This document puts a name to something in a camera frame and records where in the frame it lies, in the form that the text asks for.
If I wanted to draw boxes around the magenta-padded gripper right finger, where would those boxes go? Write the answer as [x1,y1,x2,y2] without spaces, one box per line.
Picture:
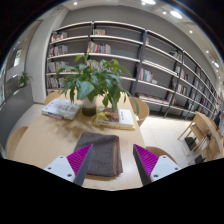
[132,143,182,187]

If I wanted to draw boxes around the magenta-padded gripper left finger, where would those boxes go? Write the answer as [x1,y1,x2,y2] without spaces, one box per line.
[43,143,94,187]

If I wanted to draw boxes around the zigzag-patterned brown towel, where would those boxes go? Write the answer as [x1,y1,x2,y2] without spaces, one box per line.
[72,131,124,178]

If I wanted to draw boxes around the round-backed light wooden chair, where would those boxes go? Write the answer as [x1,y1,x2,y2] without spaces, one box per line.
[6,125,30,160]
[43,90,64,106]
[145,145,178,165]
[128,96,151,128]

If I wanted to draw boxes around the white book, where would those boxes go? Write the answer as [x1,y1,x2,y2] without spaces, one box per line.
[41,97,82,121]

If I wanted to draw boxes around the yellow-green book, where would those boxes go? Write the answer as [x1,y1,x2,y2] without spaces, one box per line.
[93,105,137,131]

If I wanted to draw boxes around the grey bookshelf unit with books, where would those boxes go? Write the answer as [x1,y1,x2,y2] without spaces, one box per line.
[45,20,224,123]

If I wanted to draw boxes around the green potted plant white pot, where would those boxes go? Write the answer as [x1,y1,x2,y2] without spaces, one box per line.
[55,53,140,117]

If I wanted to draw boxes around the small green background plant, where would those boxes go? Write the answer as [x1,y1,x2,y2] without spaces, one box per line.
[17,71,33,88]

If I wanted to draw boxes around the ceiling lights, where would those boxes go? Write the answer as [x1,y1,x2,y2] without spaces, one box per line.
[71,0,222,69]

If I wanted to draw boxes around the open-frame wooden chair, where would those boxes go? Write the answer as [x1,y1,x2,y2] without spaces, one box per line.
[177,111,224,162]

